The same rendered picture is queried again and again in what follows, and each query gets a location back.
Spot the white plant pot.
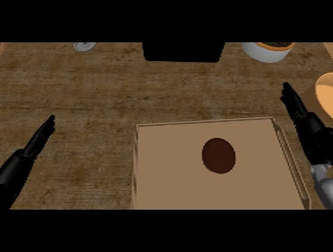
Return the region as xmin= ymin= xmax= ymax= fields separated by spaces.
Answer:
xmin=240 ymin=41 xmax=296 ymax=64

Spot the black appliance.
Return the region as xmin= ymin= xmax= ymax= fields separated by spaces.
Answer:
xmin=141 ymin=41 xmax=227 ymax=64

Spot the small grey glass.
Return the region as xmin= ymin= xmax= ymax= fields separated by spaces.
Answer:
xmin=73 ymin=41 xmax=98 ymax=52

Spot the tan wooden tray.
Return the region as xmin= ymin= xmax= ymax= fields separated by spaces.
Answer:
xmin=132 ymin=116 xmax=313 ymax=211

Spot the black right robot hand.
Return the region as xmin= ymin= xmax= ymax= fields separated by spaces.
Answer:
xmin=280 ymin=82 xmax=333 ymax=166

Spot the dark brown cupcake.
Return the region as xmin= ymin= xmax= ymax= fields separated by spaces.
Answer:
xmin=202 ymin=137 xmax=237 ymax=174

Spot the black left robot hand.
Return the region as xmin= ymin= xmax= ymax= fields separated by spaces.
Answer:
xmin=0 ymin=114 xmax=58 ymax=211

